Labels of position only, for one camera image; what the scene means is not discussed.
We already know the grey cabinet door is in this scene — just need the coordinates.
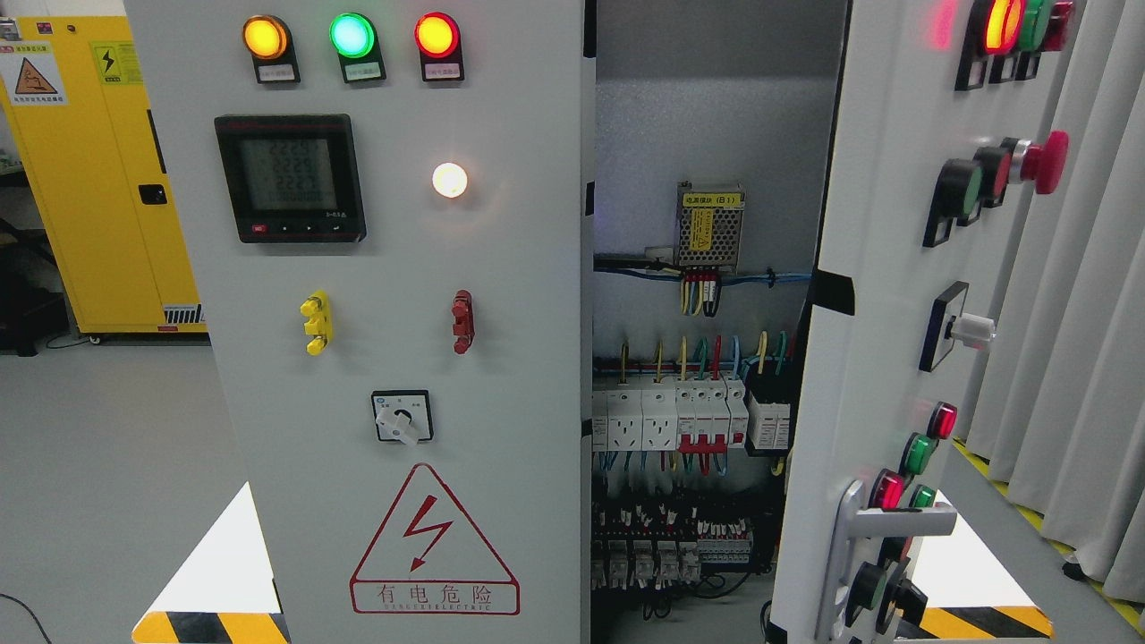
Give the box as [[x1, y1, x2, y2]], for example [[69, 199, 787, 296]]
[[764, 1, 1077, 643], [125, 1, 589, 643]]

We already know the white breaker and socket row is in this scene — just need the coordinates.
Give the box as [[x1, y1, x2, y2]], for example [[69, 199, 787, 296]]
[[590, 375, 749, 455]]

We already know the metal mesh power supply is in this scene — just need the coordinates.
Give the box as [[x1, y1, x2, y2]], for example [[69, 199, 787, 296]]
[[674, 181, 747, 272]]

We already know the white indicator light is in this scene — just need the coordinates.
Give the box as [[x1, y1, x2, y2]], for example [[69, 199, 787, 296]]
[[432, 162, 469, 199]]

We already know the black surge protector block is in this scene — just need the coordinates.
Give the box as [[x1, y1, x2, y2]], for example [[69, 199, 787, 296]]
[[745, 368, 799, 456]]

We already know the lower relay terminal row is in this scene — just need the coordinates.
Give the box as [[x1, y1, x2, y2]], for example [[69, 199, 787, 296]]
[[589, 495, 763, 591]]

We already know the red electric danger sticker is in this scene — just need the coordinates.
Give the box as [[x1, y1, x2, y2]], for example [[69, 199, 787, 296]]
[[349, 463, 521, 616]]

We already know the black digital power meter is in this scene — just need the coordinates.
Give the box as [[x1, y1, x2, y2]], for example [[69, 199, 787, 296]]
[[214, 113, 368, 244]]

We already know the red indicator light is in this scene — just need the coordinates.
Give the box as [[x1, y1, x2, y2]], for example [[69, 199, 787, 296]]
[[413, 11, 465, 84]]

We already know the green indicator light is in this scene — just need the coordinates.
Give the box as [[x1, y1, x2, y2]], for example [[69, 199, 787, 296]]
[[327, 11, 387, 84]]

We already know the amber indicator light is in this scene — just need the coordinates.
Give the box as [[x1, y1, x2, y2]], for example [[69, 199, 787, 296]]
[[242, 13, 301, 84]]

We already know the grey curtain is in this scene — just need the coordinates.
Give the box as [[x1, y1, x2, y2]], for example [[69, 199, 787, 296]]
[[966, 1, 1144, 604]]

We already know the red mushroom emergency button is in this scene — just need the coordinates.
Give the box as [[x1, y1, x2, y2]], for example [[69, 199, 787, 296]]
[[1001, 129, 1071, 195]]

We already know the yellow safety cabinet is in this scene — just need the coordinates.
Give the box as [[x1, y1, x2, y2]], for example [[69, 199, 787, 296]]
[[3, 16, 206, 336]]

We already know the red door terminal post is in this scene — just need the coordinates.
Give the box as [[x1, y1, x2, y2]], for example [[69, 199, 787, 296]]
[[451, 289, 475, 355]]

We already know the white rotary selector switch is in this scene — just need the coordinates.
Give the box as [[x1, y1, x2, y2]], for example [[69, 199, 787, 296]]
[[369, 390, 435, 445]]

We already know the yellow door terminal post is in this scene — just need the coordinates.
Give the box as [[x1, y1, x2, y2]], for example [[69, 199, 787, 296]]
[[299, 290, 335, 356]]

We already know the silver door handle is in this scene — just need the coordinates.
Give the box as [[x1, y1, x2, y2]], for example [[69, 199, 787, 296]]
[[814, 479, 958, 643]]

